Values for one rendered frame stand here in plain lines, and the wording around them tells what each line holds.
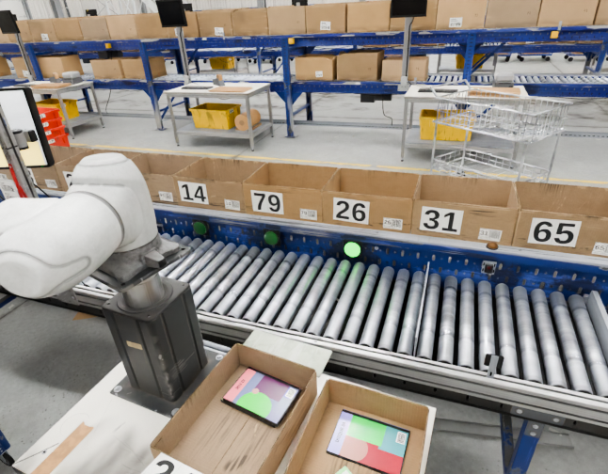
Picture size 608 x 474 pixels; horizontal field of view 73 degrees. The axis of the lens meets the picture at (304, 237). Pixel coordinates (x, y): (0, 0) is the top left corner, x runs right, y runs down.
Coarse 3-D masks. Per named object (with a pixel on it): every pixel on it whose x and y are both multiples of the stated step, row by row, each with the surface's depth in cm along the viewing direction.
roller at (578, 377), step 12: (552, 300) 156; (564, 300) 154; (552, 312) 153; (564, 312) 148; (564, 324) 143; (564, 336) 139; (564, 348) 135; (576, 348) 133; (576, 360) 129; (576, 372) 125; (576, 384) 122; (588, 384) 121
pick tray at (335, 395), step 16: (336, 384) 114; (320, 400) 111; (336, 400) 118; (352, 400) 115; (368, 400) 113; (384, 400) 110; (400, 400) 108; (320, 416) 113; (336, 416) 115; (368, 416) 114; (384, 416) 113; (400, 416) 111; (416, 416) 108; (304, 432) 101; (320, 432) 111; (416, 432) 109; (304, 448) 103; (320, 448) 107; (416, 448) 105; (288, 464) 94; (304, 464) 103; (320, 464) 103; (336, 464) 103; (352, 464) 102; (416, 464) 102
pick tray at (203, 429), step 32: (256, 352) 126; (224, 384) 126; (192, 416) 114; (224, 416) 116; (288, 416) 115; (160, 448) 103; (192, 448) 108; (224, 448) 108; (256, 448) 107; (288, 448) 108
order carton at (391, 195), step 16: (336, 176) 198; (352, 176) 202; (368, 176) 200; (384, 176) 197; (400, 176) 194; (416, 176) 191; (336, 192) 177; (352, 192) 207; (368, 192) 204; (384, 192) 201; (400, 192) 198; (384, 208) 173; (400, 208) 171; (336, 224) 185; (352, 224) 183; (368, 224) 180
